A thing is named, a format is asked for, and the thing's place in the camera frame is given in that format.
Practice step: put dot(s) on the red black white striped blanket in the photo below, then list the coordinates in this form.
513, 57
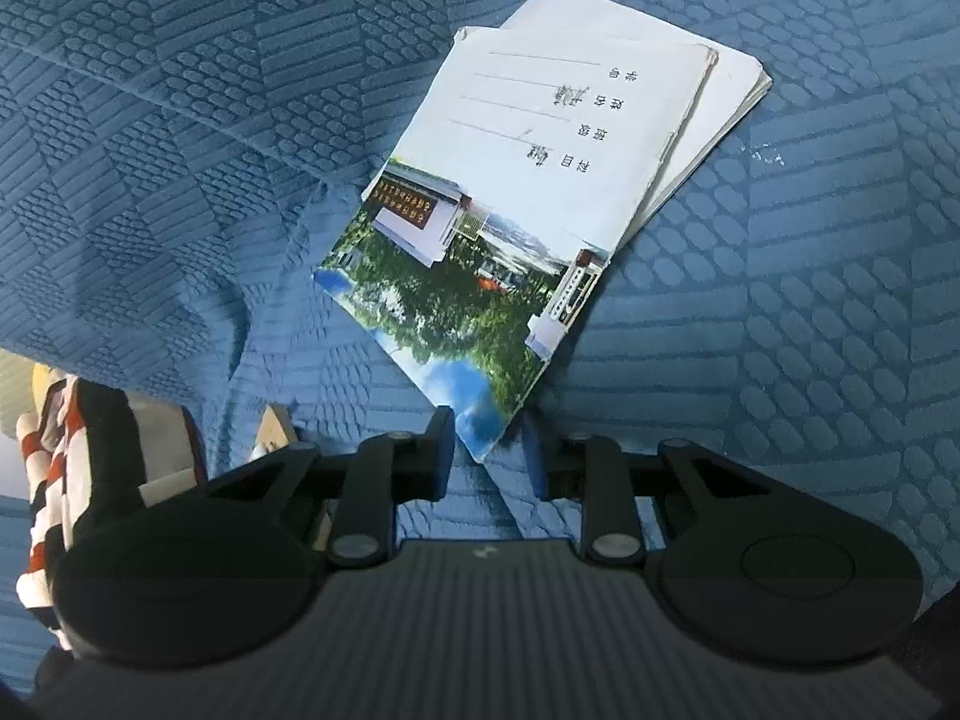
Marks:
45, 450

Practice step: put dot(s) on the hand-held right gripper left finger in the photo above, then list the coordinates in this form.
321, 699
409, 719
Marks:
439, 465

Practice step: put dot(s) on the tan map cover book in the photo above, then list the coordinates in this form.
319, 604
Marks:
274, 427

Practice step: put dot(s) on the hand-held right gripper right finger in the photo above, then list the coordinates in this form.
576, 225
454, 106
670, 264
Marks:
536, 465

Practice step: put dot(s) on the scenic cover notebook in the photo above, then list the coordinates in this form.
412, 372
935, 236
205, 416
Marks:
487, 240
600, 15

